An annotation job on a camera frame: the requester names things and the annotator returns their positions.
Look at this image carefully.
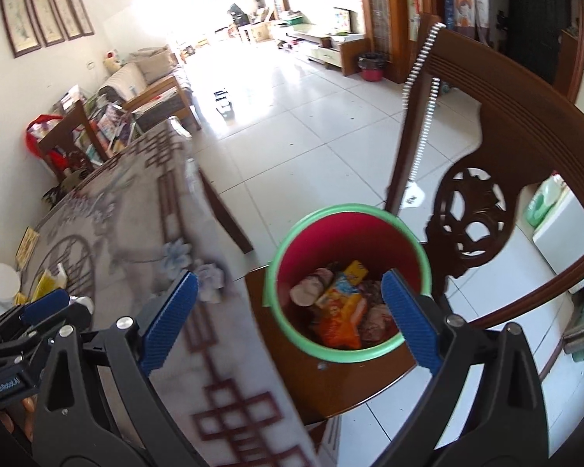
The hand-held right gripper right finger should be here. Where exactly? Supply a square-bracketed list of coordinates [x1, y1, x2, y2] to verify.
[370, 269, 551, 467]

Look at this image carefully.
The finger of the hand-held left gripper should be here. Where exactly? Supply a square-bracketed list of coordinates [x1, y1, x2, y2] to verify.
[32, 303, 92, 344]
[19, 289, 71, 327]

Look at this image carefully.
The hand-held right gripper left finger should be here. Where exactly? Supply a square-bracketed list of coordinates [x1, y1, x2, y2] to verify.
[29, 271, 200, 467]

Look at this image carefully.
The red bin with green rim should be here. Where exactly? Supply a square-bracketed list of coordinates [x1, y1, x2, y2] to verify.
[264, 204, 433, 363]

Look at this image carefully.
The person's left hand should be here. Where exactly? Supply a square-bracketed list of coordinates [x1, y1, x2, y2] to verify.
[0, 395, 36, 441]

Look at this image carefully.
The yellow plastic bag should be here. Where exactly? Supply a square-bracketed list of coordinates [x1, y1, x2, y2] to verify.
[32, 265, 69, 302]

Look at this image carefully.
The white round container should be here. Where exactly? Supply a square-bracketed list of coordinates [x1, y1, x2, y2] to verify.
[0, 263, 23, 312]

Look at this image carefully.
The yellow card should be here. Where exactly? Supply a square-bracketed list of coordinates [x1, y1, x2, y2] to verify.
[16, 226, 40, 268]

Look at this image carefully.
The orange snack packet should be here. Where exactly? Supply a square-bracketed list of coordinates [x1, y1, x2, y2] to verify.
[311, 297, 368, 349]

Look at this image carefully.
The small yellow packet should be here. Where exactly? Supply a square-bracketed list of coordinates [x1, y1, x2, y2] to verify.
[338, 260, 369, 285]

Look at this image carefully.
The yellow blue snack packet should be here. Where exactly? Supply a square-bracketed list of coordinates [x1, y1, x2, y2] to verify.
[316, 272, 363, 309]

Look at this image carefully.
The beige sausage wrapper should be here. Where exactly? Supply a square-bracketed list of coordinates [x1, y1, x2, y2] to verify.
[289, 269, 332, 308]

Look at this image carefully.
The grey printed tablecloth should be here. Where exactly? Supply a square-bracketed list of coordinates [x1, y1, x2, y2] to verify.
[0, 119, 322, 467]

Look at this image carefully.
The white paper tag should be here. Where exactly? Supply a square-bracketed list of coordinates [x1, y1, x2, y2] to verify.
[403, 182, 425, 207]

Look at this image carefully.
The red plastic bag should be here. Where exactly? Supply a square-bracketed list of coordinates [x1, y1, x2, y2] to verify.
[25, 114, 66, 166]

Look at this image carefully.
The plain wooden chair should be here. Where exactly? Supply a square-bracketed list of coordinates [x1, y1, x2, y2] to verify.
[36, 100, 110, 181]

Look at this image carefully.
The white storage box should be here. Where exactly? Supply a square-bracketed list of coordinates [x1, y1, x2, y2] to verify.
[533, 190, 584, 276]

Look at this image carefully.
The green plastic bag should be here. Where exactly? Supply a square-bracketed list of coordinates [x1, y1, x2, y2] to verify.
[526, 175, 568, 227]

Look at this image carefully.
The pile of magazines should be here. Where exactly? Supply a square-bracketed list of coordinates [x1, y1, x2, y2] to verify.
[56, 85, 142, 161]

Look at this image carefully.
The wooden sofa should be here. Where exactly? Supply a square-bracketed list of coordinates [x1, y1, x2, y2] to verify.
[97, 46, 202, 132]

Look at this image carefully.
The small black floor stand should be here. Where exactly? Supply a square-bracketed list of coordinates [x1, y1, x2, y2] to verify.
[213, 88, 235, 116]

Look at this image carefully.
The carved wooden dining chair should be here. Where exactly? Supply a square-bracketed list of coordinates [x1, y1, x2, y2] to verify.
[246, 24, 584, 448]

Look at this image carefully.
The red bin with black liner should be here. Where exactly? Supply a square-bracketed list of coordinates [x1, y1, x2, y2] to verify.
[357, 51, 389, 83]

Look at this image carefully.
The beige sofa cushion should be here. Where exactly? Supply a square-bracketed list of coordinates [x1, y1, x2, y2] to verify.
[131, 47, 176, 83]

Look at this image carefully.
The white television cabinet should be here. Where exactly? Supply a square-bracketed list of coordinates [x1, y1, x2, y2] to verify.
[277, 24, 371, 76]

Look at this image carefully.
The cardboard box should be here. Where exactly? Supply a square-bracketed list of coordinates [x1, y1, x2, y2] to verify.
[247, 20, 273, 42]

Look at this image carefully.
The wooden glass partition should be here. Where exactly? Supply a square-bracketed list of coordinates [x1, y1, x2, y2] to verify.
[360, 0, 405, 83]

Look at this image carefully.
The cartoon printed curtain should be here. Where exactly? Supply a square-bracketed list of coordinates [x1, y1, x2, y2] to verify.
[443, 0, 509, 47]

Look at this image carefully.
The dark door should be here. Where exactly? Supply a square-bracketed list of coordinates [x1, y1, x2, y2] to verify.
[503, 0, 577, 83]

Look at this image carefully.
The silver bead chain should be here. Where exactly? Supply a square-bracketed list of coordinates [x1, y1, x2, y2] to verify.
[403, 23, 443, 183]

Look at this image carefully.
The framed wall picture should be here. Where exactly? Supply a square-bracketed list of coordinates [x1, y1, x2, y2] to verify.
[65, 0, 95, 36]
[26, 0, 65, 47]
[49, 0, 83, 40]
[0, 0, 43, 58]

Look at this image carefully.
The wall calendar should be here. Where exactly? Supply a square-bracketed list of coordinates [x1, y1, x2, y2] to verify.
[406, 0, 424, 42]

